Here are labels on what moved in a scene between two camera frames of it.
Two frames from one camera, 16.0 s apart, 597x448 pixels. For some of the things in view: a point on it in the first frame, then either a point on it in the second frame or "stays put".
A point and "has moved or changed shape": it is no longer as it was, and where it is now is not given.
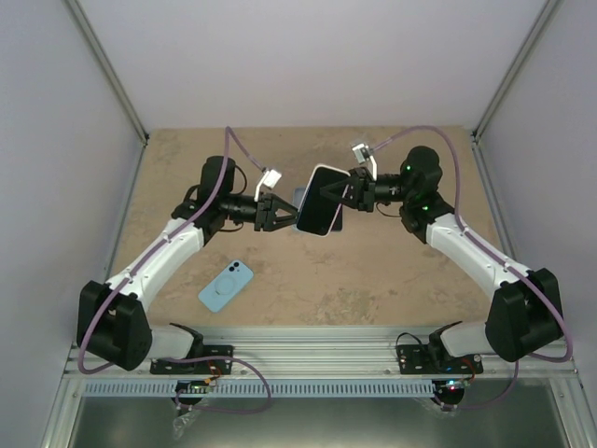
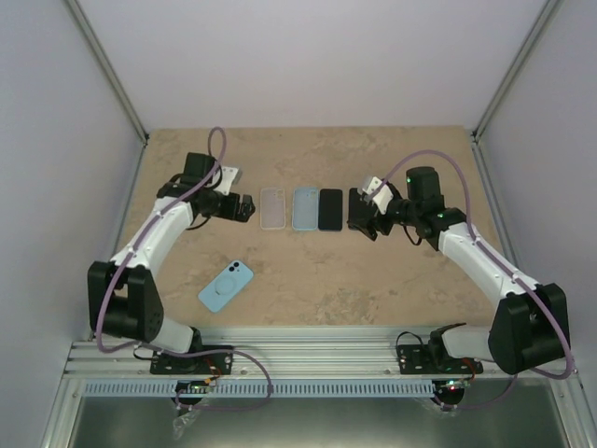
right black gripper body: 367,189 -> 383,226
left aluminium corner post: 98,51 stays put
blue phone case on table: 216,295 stays put
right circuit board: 453,388 stays put
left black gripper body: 262,217 -> 230,212
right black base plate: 419,359 stays put
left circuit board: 192,386 stays put
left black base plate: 200,367 stays put
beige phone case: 319,211 has moved or changed shape
